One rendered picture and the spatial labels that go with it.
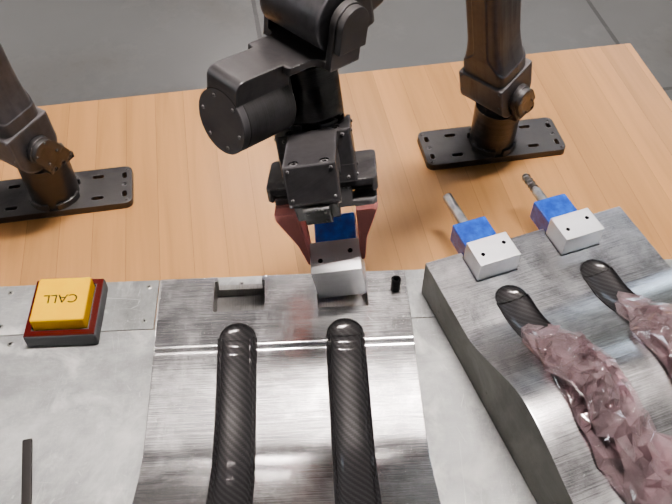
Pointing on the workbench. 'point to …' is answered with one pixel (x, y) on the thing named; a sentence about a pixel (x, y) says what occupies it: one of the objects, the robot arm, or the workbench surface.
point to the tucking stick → (26, 472)
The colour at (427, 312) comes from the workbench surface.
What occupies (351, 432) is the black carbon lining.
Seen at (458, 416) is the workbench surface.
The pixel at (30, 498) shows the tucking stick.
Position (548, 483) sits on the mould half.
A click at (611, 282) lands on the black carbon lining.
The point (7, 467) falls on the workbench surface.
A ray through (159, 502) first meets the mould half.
